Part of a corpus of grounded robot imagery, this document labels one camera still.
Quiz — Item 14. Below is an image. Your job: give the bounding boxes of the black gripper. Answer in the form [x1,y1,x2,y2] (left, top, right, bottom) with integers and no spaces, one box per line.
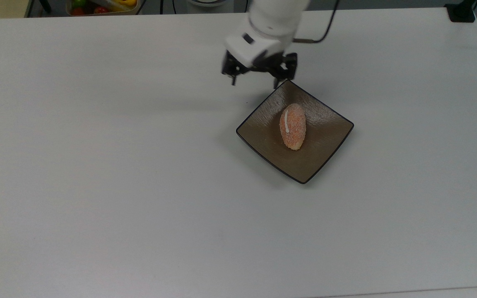
[222,50,298,89]

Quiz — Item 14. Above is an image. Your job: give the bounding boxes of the orange oval bread roll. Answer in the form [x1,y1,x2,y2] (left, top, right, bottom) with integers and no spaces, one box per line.
[279,103,307,151]

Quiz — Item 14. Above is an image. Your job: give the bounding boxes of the brown square ceramic plate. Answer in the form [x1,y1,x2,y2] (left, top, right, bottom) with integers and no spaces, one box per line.
[236,79,354,185]

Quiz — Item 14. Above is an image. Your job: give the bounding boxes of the beige toy food tray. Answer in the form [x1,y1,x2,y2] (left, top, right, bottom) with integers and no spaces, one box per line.
[65,0,140,17]

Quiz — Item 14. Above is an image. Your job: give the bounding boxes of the black stand base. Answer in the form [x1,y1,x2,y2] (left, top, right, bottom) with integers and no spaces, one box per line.
[445,0,477,24]

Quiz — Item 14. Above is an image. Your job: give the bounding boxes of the white adjacent table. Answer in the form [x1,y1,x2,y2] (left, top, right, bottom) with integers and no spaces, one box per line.
[316,285,477,298]

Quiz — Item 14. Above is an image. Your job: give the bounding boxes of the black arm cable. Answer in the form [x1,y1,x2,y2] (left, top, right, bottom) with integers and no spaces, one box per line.
[294,0,340,44]

